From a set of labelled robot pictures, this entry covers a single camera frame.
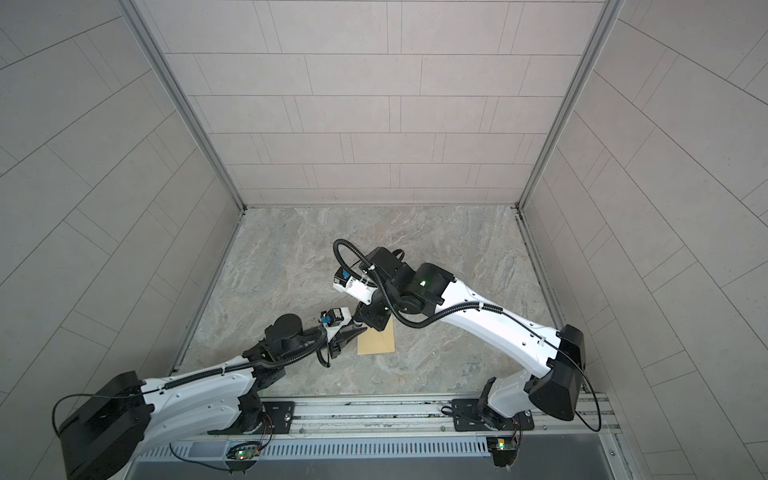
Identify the right circuit board module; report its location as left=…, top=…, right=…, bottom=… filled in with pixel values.
left=486, top=437, right=520, bottom=468

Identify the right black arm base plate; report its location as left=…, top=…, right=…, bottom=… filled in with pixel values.
left=441, top=398, right=535, bottom=432

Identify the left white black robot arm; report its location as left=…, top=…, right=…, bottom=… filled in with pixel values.
left=55, top=308, right=367, bottom=479

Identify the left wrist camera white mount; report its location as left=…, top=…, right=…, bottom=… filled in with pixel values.
left=319, top=307, right=352, bottom=341

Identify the white slotted cable duct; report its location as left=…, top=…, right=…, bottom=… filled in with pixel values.
left=140, top=436, right=490, bottom=463

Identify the right black corrugated cable conduit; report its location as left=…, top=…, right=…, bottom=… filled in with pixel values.
left=332, top=238, right=603, bottom=433

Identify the aluminium mounting rail frame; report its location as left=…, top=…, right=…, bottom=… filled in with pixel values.
left=119, top=392, right=625, bottom=444

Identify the left green circuit board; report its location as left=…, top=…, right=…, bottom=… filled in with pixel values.
left=225, top=441, right=263, bottom=462

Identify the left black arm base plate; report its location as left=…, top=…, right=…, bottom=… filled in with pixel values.
left=252, top=401, right=296, bottom=435

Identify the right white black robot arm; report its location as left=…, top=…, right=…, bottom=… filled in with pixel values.
left=333, top=239, right=585, bottom=430

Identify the tan kraft paper envelope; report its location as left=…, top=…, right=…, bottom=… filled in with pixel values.
left=357, top=319, right=396, bottom=356

